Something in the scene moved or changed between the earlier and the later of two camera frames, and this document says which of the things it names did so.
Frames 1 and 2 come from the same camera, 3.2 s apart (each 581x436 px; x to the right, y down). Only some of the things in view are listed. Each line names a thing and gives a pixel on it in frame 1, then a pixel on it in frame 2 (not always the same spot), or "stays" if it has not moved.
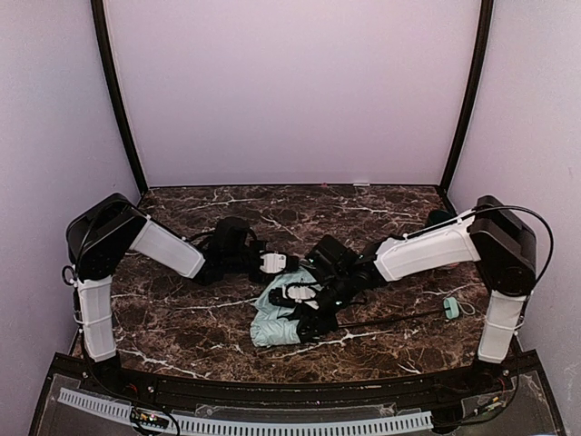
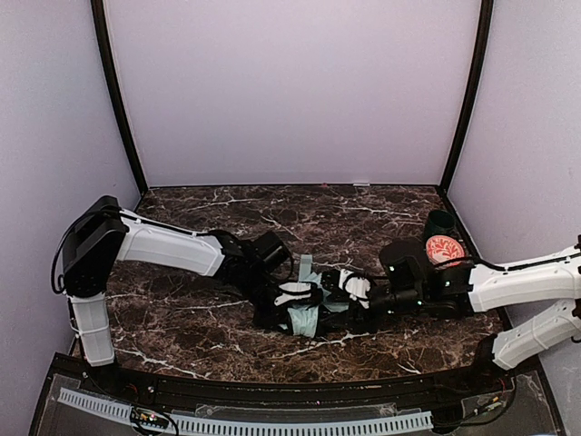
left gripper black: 293,263 to 273,313
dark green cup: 437,216 stays
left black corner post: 102,24 stays
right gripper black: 313,319 to 352,312
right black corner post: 485,29 stays
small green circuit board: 149,419 stays
